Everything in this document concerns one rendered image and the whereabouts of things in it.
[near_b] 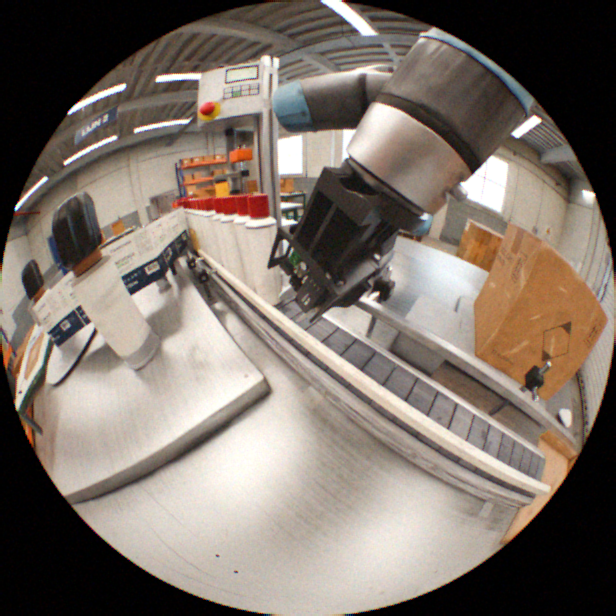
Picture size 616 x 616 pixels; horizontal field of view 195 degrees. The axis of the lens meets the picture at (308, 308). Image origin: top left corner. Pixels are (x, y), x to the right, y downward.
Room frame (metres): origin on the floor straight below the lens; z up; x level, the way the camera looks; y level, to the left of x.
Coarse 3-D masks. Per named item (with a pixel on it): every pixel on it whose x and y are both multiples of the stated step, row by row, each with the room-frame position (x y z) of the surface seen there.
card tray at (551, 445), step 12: (540, 444) -0.14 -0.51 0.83; (552, 444) -0.18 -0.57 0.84; (564, 444) -0.22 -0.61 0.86; (552, 456) -0.22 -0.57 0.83; (564, 456) -0.28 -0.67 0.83; (576, 456) -0.33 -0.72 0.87; (552, 468) -0.25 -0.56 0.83; (564, 468) -0.33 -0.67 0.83; (552, 480) -0.29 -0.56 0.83; (552, 492) -0.34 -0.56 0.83; (540, 504) -0.32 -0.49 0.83; (516, 516) -0.26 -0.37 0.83; (528, 516) -0.31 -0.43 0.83; (516, 528) -0.30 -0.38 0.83; (504, 540) -0.30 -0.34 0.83
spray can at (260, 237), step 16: (256, 208) 0.28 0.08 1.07; (256, 224) 0.27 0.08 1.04; (272, 224) 0.28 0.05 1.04; (256, 240) 0.27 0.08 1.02; (272, 240) 0.28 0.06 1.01; (256, 256) 0.27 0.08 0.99; (256, 272) 0.27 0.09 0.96; (272, 272) 0.27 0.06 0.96; (256, 288) 0.28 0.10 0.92; (272, 288) 0.27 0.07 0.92; (272, 304) 0.27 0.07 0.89
